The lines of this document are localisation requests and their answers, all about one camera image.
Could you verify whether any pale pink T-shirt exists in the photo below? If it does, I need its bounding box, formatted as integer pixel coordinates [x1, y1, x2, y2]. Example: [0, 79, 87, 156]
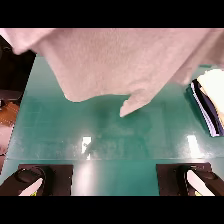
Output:
[0, 28, 224, 118]

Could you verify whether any navy garment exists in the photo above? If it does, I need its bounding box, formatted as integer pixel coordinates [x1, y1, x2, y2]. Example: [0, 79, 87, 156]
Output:
[189, 79, 224, 138]

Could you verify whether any cream garment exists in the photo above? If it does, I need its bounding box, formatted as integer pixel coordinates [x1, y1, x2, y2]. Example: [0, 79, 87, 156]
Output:
[196, 68, 224, 125]

